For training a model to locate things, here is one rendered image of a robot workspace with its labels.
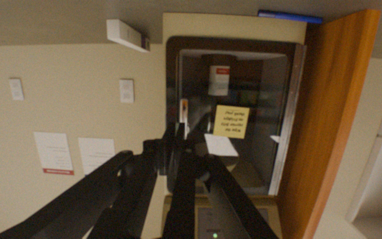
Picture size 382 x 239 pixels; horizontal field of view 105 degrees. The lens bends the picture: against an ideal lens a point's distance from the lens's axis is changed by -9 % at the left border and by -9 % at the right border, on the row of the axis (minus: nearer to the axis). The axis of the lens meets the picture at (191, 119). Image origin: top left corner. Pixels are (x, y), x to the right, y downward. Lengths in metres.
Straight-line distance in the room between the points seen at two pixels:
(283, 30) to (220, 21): 0.14
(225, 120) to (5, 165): 1.43
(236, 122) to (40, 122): 1.07
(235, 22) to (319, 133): 0.32
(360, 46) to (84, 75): 1.00
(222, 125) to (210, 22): 0.23
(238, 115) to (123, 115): 0.66
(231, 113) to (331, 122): 0.21
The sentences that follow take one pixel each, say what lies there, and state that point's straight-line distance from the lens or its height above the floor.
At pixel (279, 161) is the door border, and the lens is 0.49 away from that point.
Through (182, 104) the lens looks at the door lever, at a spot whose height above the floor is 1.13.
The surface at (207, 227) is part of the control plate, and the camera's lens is 0.50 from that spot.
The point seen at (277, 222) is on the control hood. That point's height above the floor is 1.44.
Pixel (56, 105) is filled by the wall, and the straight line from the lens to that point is 1.11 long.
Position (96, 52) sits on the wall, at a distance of 0.95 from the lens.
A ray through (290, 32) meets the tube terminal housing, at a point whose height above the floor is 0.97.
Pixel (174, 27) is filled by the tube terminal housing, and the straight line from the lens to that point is 0.40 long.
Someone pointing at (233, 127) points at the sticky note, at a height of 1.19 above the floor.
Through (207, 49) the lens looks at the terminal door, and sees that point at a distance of 0.38.
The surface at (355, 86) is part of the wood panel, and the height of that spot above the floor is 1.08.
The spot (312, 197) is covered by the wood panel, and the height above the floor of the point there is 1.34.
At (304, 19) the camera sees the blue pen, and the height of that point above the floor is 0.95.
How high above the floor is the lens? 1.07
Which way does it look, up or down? 15 degrees up
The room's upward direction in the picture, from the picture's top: 178 degrees counter-clockwise
